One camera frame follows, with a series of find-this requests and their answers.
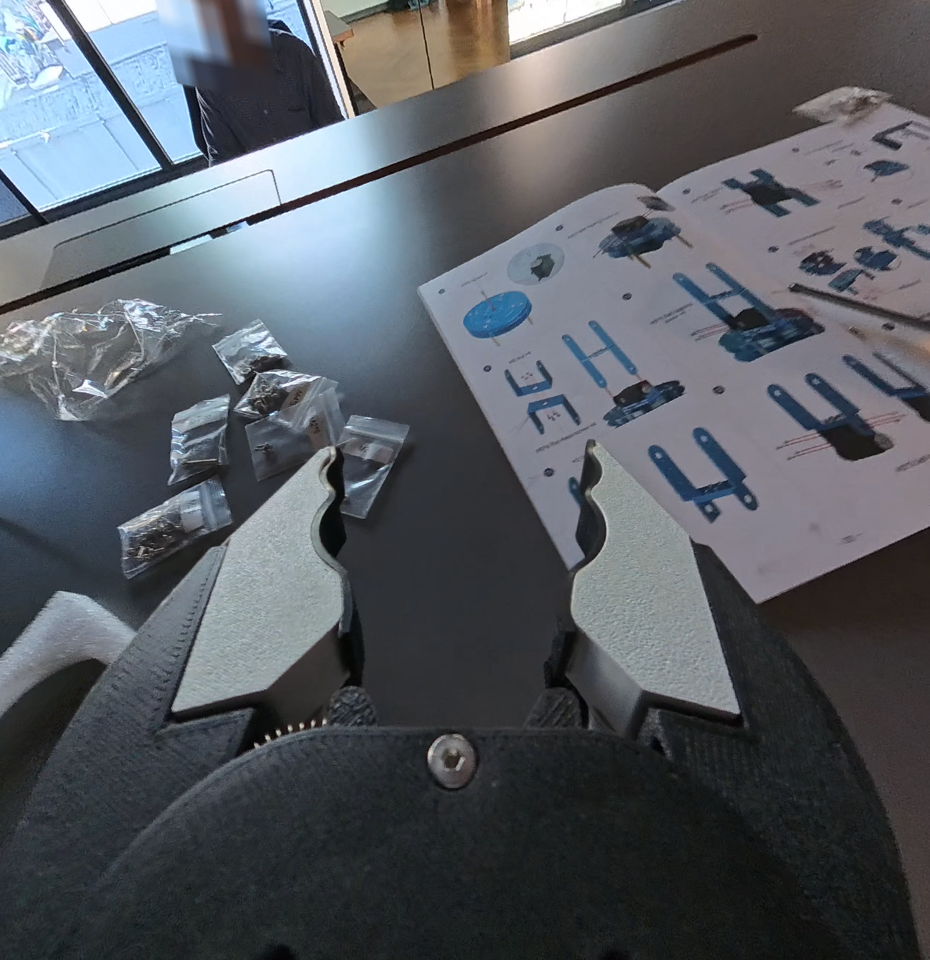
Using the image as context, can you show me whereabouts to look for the group of small screw bags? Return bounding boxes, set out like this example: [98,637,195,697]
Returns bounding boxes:
[118,318,411,579]

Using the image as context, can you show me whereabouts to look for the desk cable hatch cover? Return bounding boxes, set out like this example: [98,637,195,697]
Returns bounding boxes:
[48,168,282,290]

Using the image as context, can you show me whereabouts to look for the black desk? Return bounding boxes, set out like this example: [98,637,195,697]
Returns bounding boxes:
[0,0,930,960]

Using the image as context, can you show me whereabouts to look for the white foam frame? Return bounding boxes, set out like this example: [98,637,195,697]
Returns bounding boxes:
[0,591,139,740]

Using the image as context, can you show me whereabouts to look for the open instruction manual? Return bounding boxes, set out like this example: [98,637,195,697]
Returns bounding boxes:
[418,101,930,605]

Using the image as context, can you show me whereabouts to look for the orange-handled screwdriver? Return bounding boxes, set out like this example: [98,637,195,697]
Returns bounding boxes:
[789,281,930,361]

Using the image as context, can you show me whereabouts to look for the large crumpled clear plastic bag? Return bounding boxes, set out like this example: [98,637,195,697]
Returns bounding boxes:
[0,298,222,421]

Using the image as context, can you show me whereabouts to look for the single clear plastic packet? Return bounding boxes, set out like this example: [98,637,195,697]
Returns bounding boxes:
[793,87,895,125]

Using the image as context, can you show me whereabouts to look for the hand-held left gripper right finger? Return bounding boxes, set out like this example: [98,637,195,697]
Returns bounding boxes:
[551,439,743,740]

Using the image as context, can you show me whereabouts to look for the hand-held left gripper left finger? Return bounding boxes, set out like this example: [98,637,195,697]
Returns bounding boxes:
[169,445,361,732]

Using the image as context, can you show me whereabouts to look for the large-paned window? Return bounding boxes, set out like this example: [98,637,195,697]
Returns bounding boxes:
[0,0,211,226]

